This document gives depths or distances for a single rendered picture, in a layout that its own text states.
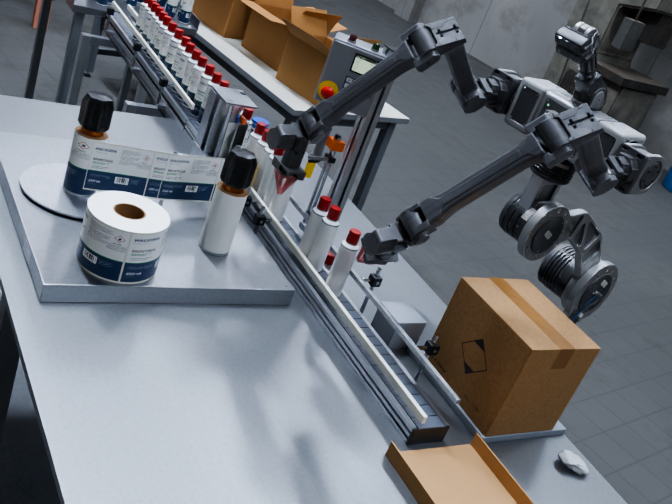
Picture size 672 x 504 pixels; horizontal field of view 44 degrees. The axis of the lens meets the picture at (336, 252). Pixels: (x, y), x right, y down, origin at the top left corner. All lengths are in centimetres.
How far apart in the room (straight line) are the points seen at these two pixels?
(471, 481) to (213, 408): 61
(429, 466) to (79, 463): 77
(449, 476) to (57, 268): 103
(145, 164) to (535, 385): 119
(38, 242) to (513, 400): 121
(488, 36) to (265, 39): 692
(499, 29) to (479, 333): 921
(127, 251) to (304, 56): 238
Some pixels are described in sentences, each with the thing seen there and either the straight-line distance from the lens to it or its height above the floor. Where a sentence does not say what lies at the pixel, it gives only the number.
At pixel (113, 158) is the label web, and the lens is 236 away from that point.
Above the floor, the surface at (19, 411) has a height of 22.
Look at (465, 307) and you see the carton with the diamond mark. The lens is 216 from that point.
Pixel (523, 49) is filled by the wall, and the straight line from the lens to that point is 1091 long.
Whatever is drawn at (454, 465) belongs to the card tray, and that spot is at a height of 83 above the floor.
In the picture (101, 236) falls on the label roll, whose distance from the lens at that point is 204.
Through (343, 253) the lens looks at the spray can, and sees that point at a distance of 225.
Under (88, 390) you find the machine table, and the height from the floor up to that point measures 83.
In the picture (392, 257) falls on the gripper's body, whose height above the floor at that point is 109.
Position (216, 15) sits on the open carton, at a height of 86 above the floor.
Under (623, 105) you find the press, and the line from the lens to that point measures 888.
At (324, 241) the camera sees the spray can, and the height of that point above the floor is 99.
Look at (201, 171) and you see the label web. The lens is 244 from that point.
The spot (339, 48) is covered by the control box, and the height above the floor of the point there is 145.
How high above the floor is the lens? 199
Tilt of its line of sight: 26 degrees down
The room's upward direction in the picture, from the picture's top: 22 degrees clockwise
